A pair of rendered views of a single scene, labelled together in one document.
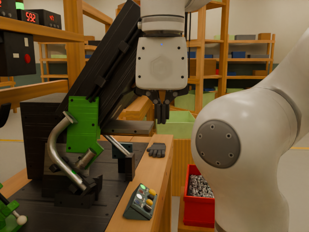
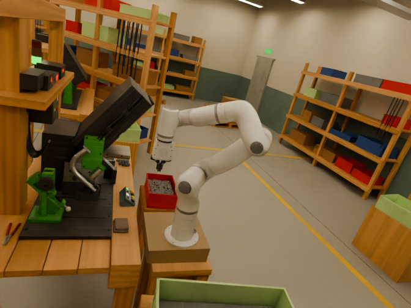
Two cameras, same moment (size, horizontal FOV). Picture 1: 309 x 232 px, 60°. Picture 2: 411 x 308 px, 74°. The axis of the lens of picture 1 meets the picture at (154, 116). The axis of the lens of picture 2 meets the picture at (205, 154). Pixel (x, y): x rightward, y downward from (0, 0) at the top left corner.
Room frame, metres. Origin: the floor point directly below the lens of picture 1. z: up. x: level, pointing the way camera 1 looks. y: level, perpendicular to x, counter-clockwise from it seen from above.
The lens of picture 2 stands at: (-0.69, 0.43, 1.91)
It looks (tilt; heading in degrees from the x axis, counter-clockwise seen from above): 20 degrees down; 331
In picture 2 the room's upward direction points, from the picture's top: 14 degrees clockwise
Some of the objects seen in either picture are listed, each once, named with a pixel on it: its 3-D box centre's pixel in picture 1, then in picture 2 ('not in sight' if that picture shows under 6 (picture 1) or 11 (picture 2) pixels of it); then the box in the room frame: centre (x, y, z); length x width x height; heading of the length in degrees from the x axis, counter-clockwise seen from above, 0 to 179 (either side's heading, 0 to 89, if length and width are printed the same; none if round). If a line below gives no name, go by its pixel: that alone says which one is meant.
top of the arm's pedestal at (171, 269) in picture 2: not in sight; (177, 251); (0.42, -0.17, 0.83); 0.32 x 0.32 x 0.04; 82
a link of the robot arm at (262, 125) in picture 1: (243, 166); (189, 190); (0.39, -0.14, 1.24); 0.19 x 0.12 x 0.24; 138
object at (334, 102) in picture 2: not in sight; (337, 122); (3.49, -5.07, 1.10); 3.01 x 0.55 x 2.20; 175
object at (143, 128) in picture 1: (107, 127); (100, 150); (1.15, 0.21, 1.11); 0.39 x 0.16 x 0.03; 82
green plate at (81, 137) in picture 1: (85, 122); (93, 150); (1.00, 0.26, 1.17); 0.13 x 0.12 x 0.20; 172
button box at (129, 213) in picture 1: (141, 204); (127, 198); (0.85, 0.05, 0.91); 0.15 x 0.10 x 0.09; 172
